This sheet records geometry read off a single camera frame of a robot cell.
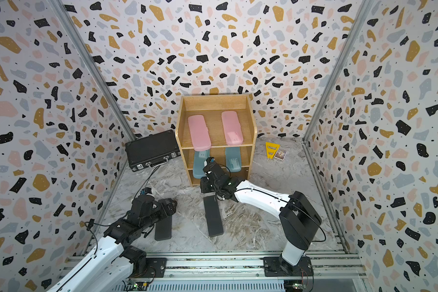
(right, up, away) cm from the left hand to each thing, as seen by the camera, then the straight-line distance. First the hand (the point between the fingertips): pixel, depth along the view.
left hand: (171, 205), depth 81 cm
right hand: (+13, +10, +2) cm, 17 cm away
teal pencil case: (+11, +21, +8) cm, 25 cm away
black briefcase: (-22, +25, +31) cm, 45 cm away
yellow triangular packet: (+53, +26, +37) cm, 70 cm away
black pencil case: (-3, -11, -1) cm, 11 cm away
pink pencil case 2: (+28, +32, -4) cm, 42 cm away
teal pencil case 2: (+28, +21, +6) cm, 35 cm away
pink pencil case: (+13, +32, -3) cm, 35 cm away
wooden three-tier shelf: (+23, +35, +1) cm, 42 cm away
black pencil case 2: (+18, -8, +4) cm, 21 cm away
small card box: (+58, +23, +31) cm, 69 cm away
